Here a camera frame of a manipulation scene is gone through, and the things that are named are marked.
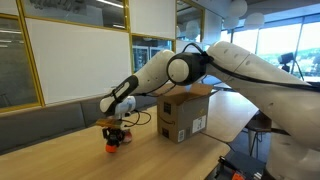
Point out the grey upholstered bench seat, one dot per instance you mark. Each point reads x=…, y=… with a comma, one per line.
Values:
x=50, y=125

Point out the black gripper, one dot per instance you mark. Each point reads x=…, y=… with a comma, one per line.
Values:
x=113, y=132

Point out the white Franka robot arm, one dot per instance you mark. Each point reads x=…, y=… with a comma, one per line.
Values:
x=266, y=90

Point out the orange and black tape measure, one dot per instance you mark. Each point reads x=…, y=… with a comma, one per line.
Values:
x=111, y=149

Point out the white globe pendant lamp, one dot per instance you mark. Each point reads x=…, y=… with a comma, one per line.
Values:
x=230, y=22
x=192, y=29
x=254, y=20
x=237, y=6

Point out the dark chair with metal legs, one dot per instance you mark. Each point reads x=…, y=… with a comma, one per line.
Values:
x=258, y=125

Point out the brown cardboard shipping box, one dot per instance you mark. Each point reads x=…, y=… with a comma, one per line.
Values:
x=183, y=113

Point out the black camera on tripod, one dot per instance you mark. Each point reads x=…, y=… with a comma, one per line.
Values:
x=286, y=58

